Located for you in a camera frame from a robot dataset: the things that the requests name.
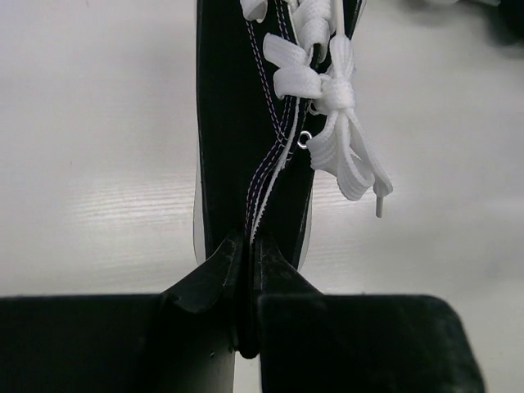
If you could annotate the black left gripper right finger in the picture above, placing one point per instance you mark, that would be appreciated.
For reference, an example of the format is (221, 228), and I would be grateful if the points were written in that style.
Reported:
(312, 342)

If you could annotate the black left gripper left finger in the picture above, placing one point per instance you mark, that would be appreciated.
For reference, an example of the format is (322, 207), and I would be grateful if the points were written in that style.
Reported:
(179, 340)

